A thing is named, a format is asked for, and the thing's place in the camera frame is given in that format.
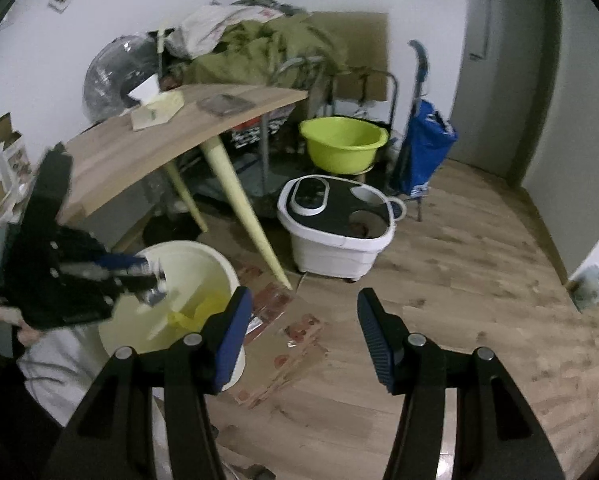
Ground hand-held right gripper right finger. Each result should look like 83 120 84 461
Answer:
357 287 565 480

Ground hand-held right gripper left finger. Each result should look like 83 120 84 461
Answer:
42 286 254 480

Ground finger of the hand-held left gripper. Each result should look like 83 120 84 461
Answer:
54 252 153 281
107 271 166 302

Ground yellow plastic bag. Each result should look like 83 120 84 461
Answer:
168 294 230 333

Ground cream trash bin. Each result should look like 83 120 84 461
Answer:
98 240 248 396

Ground person's left forearm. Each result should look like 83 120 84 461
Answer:
0 345 65 480

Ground brick print floor cardboard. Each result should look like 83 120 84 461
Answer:
232 260 330 408

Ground cream table leg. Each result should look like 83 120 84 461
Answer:
164 162 209 233
200 135 294 292

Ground white black foot bath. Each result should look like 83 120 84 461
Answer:
277 174 405 281

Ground person's white trouser leg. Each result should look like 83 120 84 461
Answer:
17 327 115 428

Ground open white carton box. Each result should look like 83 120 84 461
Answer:
0 112 33 186

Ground yellow tissue pack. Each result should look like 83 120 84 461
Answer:
128 74 185 132

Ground plastic wrapped floor fan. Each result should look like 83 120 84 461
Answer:
82 34 160 123

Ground black white patterned bag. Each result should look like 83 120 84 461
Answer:
230 110 300 151

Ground blue shopping trolley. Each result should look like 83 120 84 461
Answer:
389 39 459 223

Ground green plastic basin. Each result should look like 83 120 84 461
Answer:
299 116 387 176

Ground grey smartphone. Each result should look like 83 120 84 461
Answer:
196 93 255 118

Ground pale blurred object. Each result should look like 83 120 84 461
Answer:
569 265 599 313

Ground cream plastic stick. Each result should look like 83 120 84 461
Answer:
156 19 173 56

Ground white printed plastic bag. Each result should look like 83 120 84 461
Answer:
172 4 285 60

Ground olive green cloth pile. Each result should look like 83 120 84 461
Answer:
182 0 350 88

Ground grey interior door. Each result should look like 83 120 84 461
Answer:
452 0 563 191

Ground brown cardboard sheet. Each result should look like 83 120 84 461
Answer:
309 10 390 103

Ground black metal frame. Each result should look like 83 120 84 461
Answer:
329 71 400 126

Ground grey metal tube frame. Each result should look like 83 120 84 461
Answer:
274 55 330 111

